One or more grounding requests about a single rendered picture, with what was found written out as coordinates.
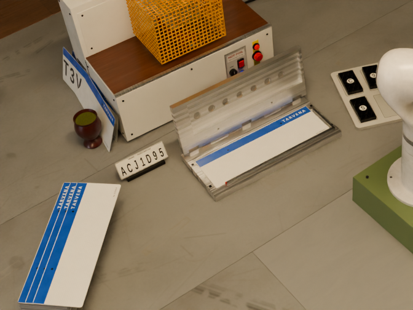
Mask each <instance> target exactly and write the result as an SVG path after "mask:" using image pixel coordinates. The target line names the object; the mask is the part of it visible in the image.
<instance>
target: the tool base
mask: <svg viewBox="0 0 413 310"><path fill-rule="evenodd" d="M304 97H305V95H304V96H297V97H295V98H293V101H292V102H290V103H288V104H286V105H284V106H282V107H281V110H280V111H278V112H276V113H274V114H272V115H270V116H268V117H266V118H264V116H262V117H260V118H258V119H256V120H254V121H252V122H251V121H246V122H244V123H242V127H240V128H238V129H236V130H234V131H232V132H230V133H229V136H228V137H226V138H223V139H222V140H219V141H217V142H216V143H213V144H211V142H210V143H208V144H206V145H203V146H201V147H195V148H192V149H190V150H189V153H187V154H185V155H184V154H182V155H181V159H182V160H183V161H184V163H185V164H186V165H187V166H188V168H189V169H190V170H191V172H192V173H193V174H194V175H195V176H196V177H197V179H198V180H199V182H201V184H202V185H203V186H204V187H205V189H206V190H207V191H208V192H209V194H210V195H211V196H212V198H213V199H214V200H215V201H216V202H217V201H219V200H221V199H222V198H224V197H226V196H228V195H230V194H232V193H234V192H236V191H238V190H239V189H242V188H244V187H246V186H248V185H249V184H251V183H253V182H255V181H257V180H259V179H261V178H262V177H264V176H266V175H268V174H270V173H272V172H274V171H276V170H278V169H280V168H282V167H284V166H286V165H288V164H289V163H291V162H293V161H295V160H297V159H299V158H301V157H302V156H305V155H306V154H308V153H311V152H312V151H314V150H316V149H318V148H320V147H322V146H324V145H326V144H328V143H329V142H331V141H333V140H335V139H337V138H339V137H341V130H340V129H338V128H337V127H336V126H335V125H334V124H333V126H334V127H335V130H333V131H331V132H329V133H327V134H326V135H323V136H322V137H320V138H317V139H316V140H314V141H312V142H310V143H308V144H306V145H304V146H302V147H300V148H298V149H296V150H295V151H293V152H291V153H289V154H287V155H285V156H283V157H281V158H279V159H277V160H276V161H273V162H271V163H269V164H267V165H265V166H263V167H262V168H260V169H258V170H256V171H254V172H252V173H250V174H248V175H246V176H245V177H243V178H241V179H239V180H237V181H235V182H233V183H231V184H229V185H226V184H224V185H222V186H220V187H219V188H216V187H215V186H214V184H212V182H211V181H210V180H209V179H208V177H207V176H206V175H205V174H204V173H203V171H202V170H201V169H200V167H199V166H198V165H197V164H196V163H195V162H196V161H197V160H199V159H201V158H203V157H205V156H207V155H209V154H211V153H213V152H215V151H217V150H219V149H221V148H223V147H225V146H227V145H229V144H231V143H233V142H235V141H237V140H239V139H241V138H243V137H245V136H247V135H249V134H251V133H253V132H255V131H257V130H259V129H261V128H263V127H265V126H267V125H269V124H271V123H273V122H275V121H277V120H279V119H281V118H282V117H284V116H286V115H288V114H290V113H292V112H294V111H296V110H298V109H300V108H302V107H304V106H306V107H308V109H309V110H311V111H312V109H313V108H315V107H314V106H310V105H311V103H310V102H309V101H308V100H307V99H305V98H304ZM315 109H316V108H315ZM316 110H317V109H316ZM317 111H318V110H317ZM318 112H319V111H318ZM319 113H320V112H319ZM320 114H321V113H320ZM321 115H322V114H321ZM322 116H323V117H324V118H325V119H326V120H327V121H329V120H328V119H327V118H326V117H325V116H324V115H322ZM320 120H321V119H320ZM329 122H330V121H329ZM330 123H331V122H330ZM331 124H332V123H331ZM191 164H194V165H191ZM209 185H212V187H209Z"/></svg>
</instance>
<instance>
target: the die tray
mask: <svg viewBox="0 0 413 310"><path fill-rule="evenodd" d="M371 65H378V63H373V64H369V65H364V66H371ZM364 66H359V67H356V68H350V69H347V70H342V71H336V72H333V73H331V79H332V81H333V83H334V85H335V87H336V89H337V91H338V93H339V95H340V97H341V99H342V101H343V103H344V106H345V108H346V110H347V112H348V114H349V116H350V118H351V120H352V122H353V125H354V126H355V128H356V129H357V130H363V129H368V128H371V127H377V126H380V125H385V124H391V123H394V122H399V121H402V119H401V118H400V117H399V116H398V115H397V114H396V113H395V112H394V111H393V110H392V109H391V108H390V106H389V105H388V104H387V103H386V102H385V100H384V99H383V98H382V96H381V94H380V92H379V90H378V88H376V89H370V88H369V86H368V83H367V81H366V78H365V76H364V74H363V71H362V67H364ZM350 70H353V72H354V74H355V75H356V77H357V79H358V80H359V82H360V84H361V86H362V88H363V92H359V93H354V94H351V95H348V94H347V92H346V90H345V88H344V87H343V85H342V83H341V81H340V79H339V77H338V73H342V72H345V71H350ZM363 96H365V97H366V99H367V101H368V103H369V104H370V106H371V108H372V110H373V111H374V113H375V115H376V116H377V117H376V119H375V120H372V121H367V122H363V123H361V122H360V120H359V119H358V116H357V115H356V113H355V111H354V109H353V108H352V106H351V104H350V100H351V99H354V98H358V97H363Z"/></svg>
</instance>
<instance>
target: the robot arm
mask: <svg viewBox="0 0 413 310"><path fill-rule="evenodd" d="M376 84H377V88H378V90H379V92H380V94H381V96H382V98H383V99H384V100H385V102H386V103H387V104H388V105H389V106H390V108H391V109H392V110H393V111H394V112H395V113H396V114H397V115H398V116H399V117H400V118H401V119H402V120H403V136H402V154H401V158H399V159H397V160H396V161H395V162H394V163H393V164H392V165H391V167H390V169H389V171H388V174H387V183H388V187H389V190H390V192H391V193H392V195H394V196H395V197H396V198H397V200H399V201H400V202H402V203H404V204H406V205H408V206H411V207H413V49H408V48H398V49H392V50H389V51H388V52H387V53H385V54H384V55H383V56H382V58H381V59H380V61H379V62H378V65H377V69H376Z"/></svg>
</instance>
